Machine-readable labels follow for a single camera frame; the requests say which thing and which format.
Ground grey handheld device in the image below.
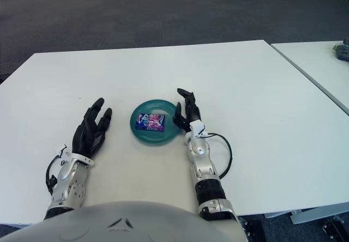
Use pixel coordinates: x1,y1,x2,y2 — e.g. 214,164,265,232
334,38,349,62

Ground grey table leg frame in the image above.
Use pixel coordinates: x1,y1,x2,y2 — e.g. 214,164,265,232
263,201,349,226

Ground grey robot torso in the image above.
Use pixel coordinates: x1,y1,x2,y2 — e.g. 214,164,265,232
0,200,245,242

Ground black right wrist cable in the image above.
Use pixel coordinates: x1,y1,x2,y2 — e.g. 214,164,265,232
201,132,232,180

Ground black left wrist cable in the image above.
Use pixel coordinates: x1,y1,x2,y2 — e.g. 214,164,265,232
45,154,62,196

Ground black table foot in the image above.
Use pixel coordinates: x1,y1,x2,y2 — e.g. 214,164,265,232
321,213,349,242

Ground white office table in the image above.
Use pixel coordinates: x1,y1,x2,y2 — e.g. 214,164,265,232
269,40,349,117

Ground blue purple gum pack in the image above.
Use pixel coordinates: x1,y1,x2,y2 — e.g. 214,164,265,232
135,113,166,132

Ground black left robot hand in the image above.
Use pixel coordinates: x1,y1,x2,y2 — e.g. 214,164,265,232
72,97,113,157

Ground green round plate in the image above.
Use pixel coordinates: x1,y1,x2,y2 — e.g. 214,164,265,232
129,98,180,146

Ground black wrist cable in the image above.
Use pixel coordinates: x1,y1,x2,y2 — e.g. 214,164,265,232
201,132,232,180
45,154,62,196

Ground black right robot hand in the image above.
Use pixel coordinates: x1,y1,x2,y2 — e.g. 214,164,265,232
172,88,204,134

